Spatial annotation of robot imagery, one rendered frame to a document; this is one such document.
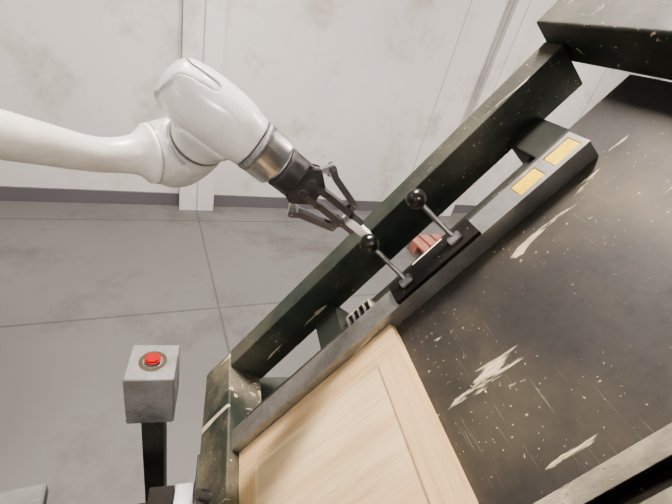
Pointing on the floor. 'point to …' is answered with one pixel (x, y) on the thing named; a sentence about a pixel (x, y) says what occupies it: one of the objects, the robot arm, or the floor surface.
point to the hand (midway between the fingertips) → (357, 227)
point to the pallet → (423, 242)
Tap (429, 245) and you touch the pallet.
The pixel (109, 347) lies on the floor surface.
